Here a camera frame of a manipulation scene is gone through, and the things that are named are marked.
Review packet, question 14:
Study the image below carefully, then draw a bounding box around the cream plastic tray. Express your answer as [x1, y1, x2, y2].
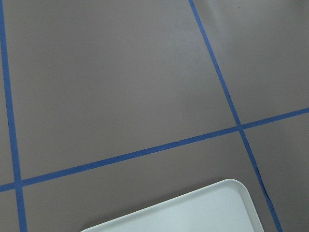
[87, 179, 264, 232]

